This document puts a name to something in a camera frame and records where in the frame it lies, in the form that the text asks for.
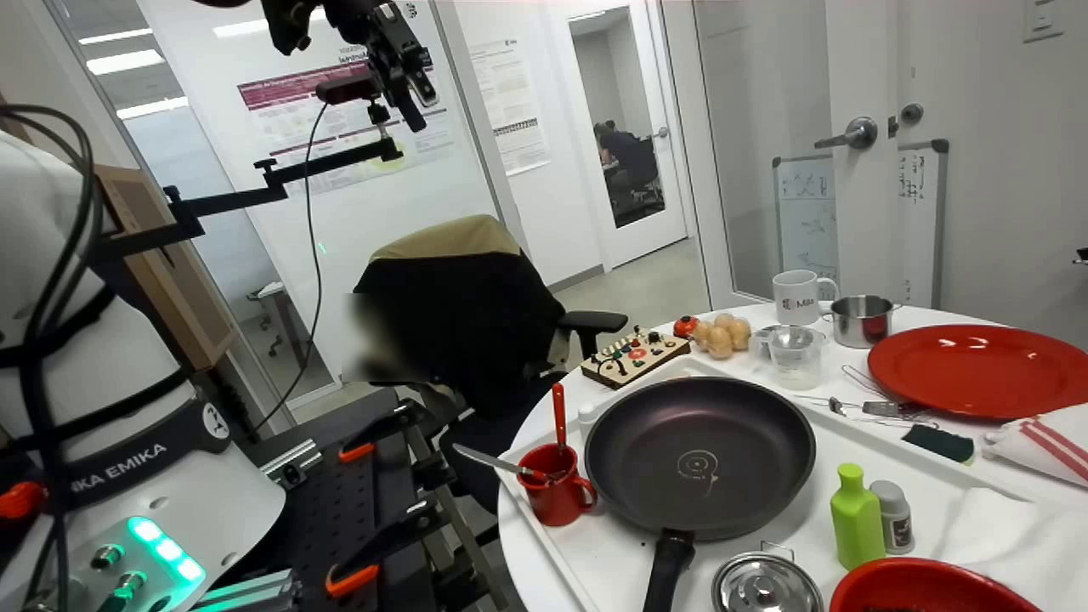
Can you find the red plate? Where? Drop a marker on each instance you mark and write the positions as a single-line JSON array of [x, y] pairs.
[[981, 373]]

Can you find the red mug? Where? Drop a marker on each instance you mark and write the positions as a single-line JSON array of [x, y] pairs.
[[560, 495]]

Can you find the white mug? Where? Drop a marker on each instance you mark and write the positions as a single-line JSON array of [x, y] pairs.
[[798, 293]]

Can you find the steel cup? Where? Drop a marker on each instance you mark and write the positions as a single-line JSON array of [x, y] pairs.
[[863, 322]]

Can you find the white red striped cloth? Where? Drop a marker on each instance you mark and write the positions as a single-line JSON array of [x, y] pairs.
[[1050, 442]]

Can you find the clear glass cup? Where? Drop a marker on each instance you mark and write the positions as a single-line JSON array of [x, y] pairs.
[[795, 357]]

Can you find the green squeeze bottle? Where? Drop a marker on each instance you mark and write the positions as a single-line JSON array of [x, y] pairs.
[[856, 517]]

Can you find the robot base with lights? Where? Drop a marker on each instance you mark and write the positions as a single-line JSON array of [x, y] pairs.
[[160, 517]]

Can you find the small steel lidded pot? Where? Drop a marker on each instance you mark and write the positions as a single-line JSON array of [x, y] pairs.
[[763, 582]]

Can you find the grey salt shaker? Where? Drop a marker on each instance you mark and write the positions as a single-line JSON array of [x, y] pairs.
[[897, 513]]

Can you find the sushi toy tray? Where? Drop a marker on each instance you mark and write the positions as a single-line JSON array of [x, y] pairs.
[[630, 357]]

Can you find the red bowl of coffee beans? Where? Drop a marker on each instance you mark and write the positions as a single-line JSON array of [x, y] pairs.
[[923, 587]]

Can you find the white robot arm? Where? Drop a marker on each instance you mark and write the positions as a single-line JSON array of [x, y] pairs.
[[91, 249]]

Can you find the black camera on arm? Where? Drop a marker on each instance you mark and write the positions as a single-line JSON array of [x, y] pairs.
[[351, 86]]

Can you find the black frying pan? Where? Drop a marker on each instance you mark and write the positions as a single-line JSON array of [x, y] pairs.
[[699, 459]]

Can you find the bread rolls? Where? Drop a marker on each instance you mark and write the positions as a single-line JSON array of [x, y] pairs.
[[722, 337]]

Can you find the black office chair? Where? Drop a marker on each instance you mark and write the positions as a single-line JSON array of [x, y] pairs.
[[461, 310]]

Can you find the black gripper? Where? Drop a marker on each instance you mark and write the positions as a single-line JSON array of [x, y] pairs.
[[394, 50]]

